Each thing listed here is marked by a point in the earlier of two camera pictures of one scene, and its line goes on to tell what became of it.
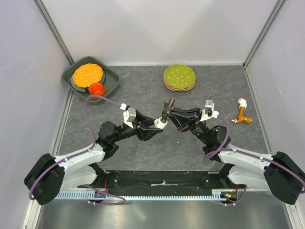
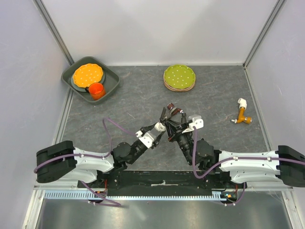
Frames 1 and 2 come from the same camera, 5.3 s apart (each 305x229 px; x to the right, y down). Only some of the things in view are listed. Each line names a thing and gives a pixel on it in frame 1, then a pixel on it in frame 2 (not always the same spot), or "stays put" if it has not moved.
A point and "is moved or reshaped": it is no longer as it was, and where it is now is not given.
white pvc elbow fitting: [159, 124] is moved or reshaped
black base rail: [163, 182] stays put
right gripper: [181, 123] -> [174, 132]
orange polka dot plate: [85, 75] stays put
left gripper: [142, 133] -> [156, 143]
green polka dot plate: [179, 76] stays put
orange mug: [97, 89] stays put
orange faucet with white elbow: [242, 103] stays put
